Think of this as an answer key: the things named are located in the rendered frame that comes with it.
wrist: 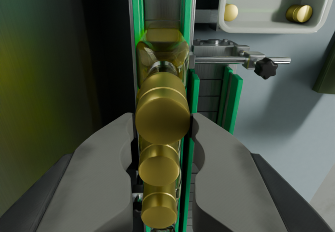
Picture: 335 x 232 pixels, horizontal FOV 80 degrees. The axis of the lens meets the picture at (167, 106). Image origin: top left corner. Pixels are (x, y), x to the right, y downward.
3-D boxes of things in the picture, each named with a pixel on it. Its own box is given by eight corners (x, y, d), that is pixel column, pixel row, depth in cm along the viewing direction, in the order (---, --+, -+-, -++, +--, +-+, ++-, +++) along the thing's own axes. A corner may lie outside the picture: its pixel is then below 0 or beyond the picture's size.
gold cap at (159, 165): (140, 124, 19) (134, 155, 15) (177, 123, 19) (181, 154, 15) (142, 153, 21) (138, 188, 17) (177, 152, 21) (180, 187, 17)
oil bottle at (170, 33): (147, 24, 37) (131, 46, 18) (177, 24, 37) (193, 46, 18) (148, 54, 40) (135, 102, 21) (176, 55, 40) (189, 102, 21)
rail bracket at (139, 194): (120, 162, 53) (107, 208, 41) (146, 161, 53) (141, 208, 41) (121, 173, 55) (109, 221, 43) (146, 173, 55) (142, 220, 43)
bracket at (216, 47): (189, 37, 45) (193, 42, 38) (231, 37, 45) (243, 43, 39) (188, 53, 46) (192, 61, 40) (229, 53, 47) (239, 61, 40)
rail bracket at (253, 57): (184, 43, 38) (193, 59, 27) (270, 43, 39) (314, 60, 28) (183, 58, 40) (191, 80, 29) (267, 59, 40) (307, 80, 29)
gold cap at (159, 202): (142, 169, 22) (138, 205, 18) (175, 169, 22) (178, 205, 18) (144, 192, 23) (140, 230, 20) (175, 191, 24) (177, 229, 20)
